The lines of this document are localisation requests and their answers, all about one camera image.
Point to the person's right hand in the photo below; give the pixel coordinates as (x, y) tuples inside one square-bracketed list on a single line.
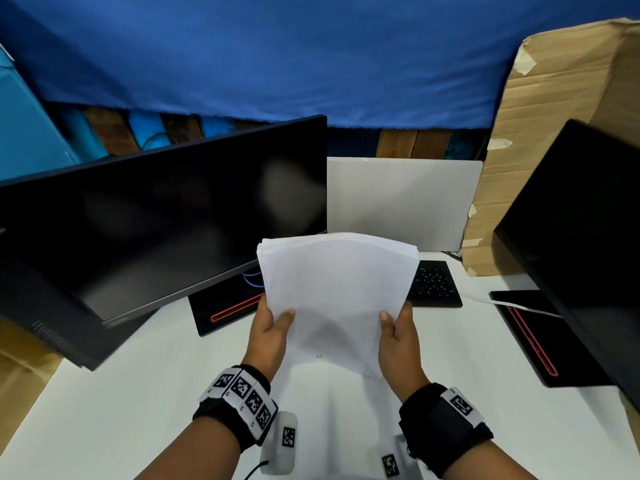
[(400, 359)]

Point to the person's left hand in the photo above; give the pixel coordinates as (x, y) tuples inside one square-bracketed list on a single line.
[(265, 344)]

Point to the pile of white papers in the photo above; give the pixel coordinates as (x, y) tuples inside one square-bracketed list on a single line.
[(340, 294)]

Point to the person's right forearm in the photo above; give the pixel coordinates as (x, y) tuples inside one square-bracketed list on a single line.
[(485, 464)]

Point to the person's left forearm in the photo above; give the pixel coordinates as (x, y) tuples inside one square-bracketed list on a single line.
[(195, 454)]

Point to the black marker wristband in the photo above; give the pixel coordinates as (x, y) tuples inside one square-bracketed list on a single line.
[(240, 394), (435, 424)]

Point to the black red-lined monitor base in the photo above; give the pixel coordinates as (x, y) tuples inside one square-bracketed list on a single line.
[(580, 364), (202, 314)]

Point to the black keyboard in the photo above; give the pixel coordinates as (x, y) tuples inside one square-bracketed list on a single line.
[(435, 284)]

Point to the black computer monitor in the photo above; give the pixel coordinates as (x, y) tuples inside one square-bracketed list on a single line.
[(585, 244), (165, 219)]

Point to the white board panel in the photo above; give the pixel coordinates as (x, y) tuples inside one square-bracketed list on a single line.
[(405, 199)]

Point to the brown cardboard box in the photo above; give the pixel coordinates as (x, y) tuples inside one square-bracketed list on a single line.
[(20, 389)]

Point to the blue cloth backdrop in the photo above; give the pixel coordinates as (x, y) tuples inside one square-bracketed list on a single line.
[(275, 54)]

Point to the brown cardboard panel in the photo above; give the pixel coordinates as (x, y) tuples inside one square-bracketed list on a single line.
[(560, 94)]

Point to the teal cloth sheet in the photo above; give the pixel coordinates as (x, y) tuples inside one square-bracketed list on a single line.
[(30, 139)]

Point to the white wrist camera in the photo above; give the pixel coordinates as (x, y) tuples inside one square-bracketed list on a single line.
[(280, 444), (392, 464)]

